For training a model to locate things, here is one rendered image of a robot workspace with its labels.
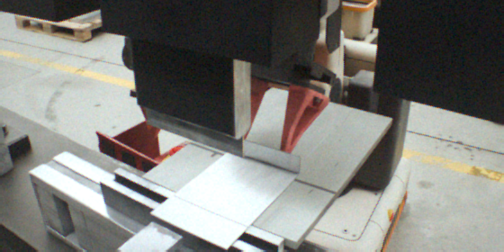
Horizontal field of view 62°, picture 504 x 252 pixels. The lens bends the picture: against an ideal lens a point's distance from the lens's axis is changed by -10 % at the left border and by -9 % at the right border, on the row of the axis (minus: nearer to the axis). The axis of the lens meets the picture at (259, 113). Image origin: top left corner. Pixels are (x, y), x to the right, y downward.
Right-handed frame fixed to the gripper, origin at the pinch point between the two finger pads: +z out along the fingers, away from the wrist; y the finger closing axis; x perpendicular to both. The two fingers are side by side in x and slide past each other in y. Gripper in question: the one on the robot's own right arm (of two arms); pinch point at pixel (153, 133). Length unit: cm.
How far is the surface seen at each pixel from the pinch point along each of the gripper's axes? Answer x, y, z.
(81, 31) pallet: -299, -178, 25
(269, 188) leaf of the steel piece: 46, 28, -14
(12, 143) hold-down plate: -2.6, 30.8, -2.3
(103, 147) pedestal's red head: -2.4, 11.1, 1.9
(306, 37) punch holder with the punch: 53, 39, -29
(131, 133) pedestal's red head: -4.3, 2.4, 1.1
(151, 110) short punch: 40, 38, -21
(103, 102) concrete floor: -172, -116, 52
